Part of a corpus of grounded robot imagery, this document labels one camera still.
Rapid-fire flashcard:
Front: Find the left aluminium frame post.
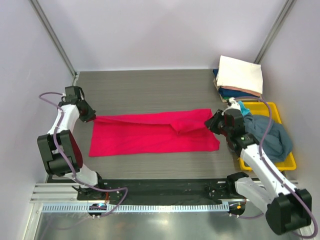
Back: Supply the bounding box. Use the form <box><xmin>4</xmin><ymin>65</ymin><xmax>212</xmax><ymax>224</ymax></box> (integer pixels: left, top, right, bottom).
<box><xmin>29</xmin><ymin>0</ymin><xmax>78</xmax><ymax>81</ymax></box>

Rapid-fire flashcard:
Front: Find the turquoise t shirt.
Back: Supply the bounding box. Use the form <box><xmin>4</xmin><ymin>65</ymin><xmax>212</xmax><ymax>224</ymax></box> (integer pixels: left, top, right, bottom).
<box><xmin>237</xmin><ymin>101</ymin><xmax>251</xmax><ymax>117</ymax></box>

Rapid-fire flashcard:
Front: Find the navy folded t shirt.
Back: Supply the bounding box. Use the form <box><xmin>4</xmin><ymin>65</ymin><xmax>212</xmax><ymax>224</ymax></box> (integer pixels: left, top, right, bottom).
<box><xmin>212</xmin><ymin>68</ymin><xmax>255</xmax><ymax>100</ymax></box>

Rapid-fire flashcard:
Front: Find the white folded t shirt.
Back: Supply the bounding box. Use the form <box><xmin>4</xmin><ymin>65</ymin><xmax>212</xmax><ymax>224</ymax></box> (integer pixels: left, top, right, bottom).
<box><xmin>216</xmin><ymin>55</ymin><xmax>263</xmax><ymax>95</ymax></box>

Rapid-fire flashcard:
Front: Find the pink t shirt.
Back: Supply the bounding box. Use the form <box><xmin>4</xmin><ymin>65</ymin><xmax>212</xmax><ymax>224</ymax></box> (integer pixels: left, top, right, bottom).
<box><xmin>88</xmin><ymin>108</ymin><xmax>220</xmax><ymax>157</ymax></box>

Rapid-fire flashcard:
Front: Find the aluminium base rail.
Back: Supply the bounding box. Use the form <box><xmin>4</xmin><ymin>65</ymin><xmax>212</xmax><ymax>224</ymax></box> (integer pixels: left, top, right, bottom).
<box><xmin>31</xmin><ymin>180</ymin><xmax>242</xmax><ymax>203</ymax></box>

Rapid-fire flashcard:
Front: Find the aluminium frame post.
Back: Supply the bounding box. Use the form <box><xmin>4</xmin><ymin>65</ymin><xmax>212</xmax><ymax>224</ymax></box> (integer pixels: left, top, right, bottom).
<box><xmin>29</xmin><ymin>0</ymin><xmax>78</xmax><ymax>81</ymax></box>
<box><xmin>254</xmin><ymin>0</ymin><xmax>297</xmax><ymax>64</ymax></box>

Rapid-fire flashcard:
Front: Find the right aluminium frame post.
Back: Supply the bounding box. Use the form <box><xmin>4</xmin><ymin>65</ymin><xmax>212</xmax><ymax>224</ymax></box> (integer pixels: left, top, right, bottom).
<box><xmin>254</xmin><ymin>0</ymin><xmax>297</xmax><ymax>64</ymax></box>

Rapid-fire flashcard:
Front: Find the peach folded t shirt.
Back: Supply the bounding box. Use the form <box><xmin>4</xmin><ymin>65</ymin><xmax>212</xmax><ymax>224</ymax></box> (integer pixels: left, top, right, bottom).
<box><xmin>218</xmin><ymin>87</ymin><xmax>261</xmax><ymax>97</ymax></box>

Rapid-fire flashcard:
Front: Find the grey blue t shirt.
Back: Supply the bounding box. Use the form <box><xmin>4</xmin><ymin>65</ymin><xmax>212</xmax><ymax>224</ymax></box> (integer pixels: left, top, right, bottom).
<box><xmin>243</xmin><ymin>114</ymin><xmax>293</xmax><ymax>163</ymax></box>

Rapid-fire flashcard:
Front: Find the slotted cable duct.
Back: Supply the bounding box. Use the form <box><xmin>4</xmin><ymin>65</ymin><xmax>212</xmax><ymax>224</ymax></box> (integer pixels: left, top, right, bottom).
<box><xmin>42</xmin><ymin>202</ymin><xmax>229</xmax><ymax>213</ymax></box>

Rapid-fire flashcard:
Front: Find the yellow plastic bin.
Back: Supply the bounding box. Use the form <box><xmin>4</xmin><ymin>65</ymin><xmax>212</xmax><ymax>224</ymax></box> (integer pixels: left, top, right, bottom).
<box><xmin>244</xmin><ymin>101</ymin><xmax>297</xmax><ymax>171</ymax></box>

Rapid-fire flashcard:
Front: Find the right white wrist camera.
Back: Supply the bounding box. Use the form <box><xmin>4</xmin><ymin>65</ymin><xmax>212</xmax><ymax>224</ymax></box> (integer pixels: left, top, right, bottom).
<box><xmin>225</xmin><ymin>97</ymin><xmax>241</xmax><ymax>111</ymax></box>

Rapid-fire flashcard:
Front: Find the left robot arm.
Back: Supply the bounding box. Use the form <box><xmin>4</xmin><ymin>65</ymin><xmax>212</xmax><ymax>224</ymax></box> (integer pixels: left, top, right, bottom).
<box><xmin>37</xmin><ymin>86</ymin><xmax>106</xmax><ymax>200</ymax></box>

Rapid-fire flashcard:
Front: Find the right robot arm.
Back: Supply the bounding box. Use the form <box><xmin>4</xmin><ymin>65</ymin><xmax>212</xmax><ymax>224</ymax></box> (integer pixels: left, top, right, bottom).
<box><xmin>205</xmin><ymin>107</ymin><xmax>317</xmax><ymax>235</ymax></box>

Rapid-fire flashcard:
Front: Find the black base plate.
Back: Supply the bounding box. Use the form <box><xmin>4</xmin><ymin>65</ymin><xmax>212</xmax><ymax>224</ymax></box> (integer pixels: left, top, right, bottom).
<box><xmin>74</xmin><ymin>178</ymin><xmax>244</xmax><ymax>206</ymax></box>

